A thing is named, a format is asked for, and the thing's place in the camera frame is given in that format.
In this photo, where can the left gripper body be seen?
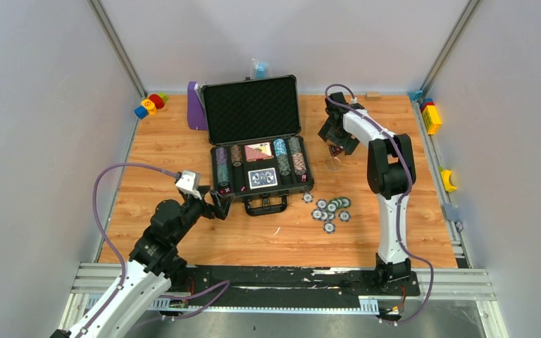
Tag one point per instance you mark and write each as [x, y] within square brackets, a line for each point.
[206, 201]

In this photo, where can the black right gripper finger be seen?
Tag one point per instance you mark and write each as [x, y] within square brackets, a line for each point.
[325, 131]
[350, 144]

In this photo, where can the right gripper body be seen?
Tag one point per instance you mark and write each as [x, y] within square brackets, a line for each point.
[340, 138]

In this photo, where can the clear pink dealer button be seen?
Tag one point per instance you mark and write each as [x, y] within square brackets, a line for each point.
[333, 163]

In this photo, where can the teal poker chip stack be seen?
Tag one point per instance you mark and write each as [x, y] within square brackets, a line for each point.
[223, 174]

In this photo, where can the blue playing card deck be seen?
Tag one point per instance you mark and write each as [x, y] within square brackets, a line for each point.
[262, 178]

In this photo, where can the red playing card deck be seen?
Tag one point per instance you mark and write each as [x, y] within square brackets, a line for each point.
[258, 152]

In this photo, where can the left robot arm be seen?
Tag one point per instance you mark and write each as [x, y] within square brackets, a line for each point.
[154, 265]

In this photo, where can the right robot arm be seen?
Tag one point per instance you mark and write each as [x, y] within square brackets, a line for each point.
[390, 175]

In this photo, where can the black poker set case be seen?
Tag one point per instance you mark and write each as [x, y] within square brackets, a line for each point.
[251, 112]

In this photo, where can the red triangular card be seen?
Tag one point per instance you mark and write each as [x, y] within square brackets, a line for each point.
[335, 150]

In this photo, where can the dark green poker chip stack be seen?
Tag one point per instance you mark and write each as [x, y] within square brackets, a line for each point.
[294, 145]

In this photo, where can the pink white poker chip stack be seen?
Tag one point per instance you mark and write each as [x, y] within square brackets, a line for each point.
[299, 163]

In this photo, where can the light blue poker chip stack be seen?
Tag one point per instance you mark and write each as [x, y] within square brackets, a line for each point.
[279, 147]

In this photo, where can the small wooden block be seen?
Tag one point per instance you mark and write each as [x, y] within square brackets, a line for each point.
[373, 96]

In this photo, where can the purple poker chip stack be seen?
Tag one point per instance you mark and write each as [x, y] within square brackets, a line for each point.
[221, 156]

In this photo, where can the brown poker chip stack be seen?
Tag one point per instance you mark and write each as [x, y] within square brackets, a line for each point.
[236, 155]

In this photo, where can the loose chip top left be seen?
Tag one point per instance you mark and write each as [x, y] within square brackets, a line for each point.
[321, 204]

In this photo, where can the loose chip right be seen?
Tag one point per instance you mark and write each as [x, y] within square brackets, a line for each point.
[344, 216]

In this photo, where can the yellow red toy brick block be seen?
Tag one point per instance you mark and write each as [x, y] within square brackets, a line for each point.
[430, 116]

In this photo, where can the loose chip front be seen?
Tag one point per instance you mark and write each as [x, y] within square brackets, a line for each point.
[329, 227]

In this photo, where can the light blue bottle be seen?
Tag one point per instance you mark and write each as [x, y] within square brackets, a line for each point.
[260, 70]

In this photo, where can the purple stand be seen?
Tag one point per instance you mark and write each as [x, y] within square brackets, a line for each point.
[196, 117]

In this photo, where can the yellow curved toy piece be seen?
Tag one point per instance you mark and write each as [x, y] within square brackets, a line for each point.
[447, 180]

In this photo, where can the coloured toy cylinders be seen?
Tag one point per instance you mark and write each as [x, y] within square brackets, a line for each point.
[151, 105]

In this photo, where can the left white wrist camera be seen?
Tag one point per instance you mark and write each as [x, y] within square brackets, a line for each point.
[188, 183]

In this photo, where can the loose chip near handle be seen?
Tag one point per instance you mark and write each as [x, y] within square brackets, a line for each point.
[308, 197]

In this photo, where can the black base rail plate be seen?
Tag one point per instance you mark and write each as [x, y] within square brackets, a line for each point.
[206, 281]

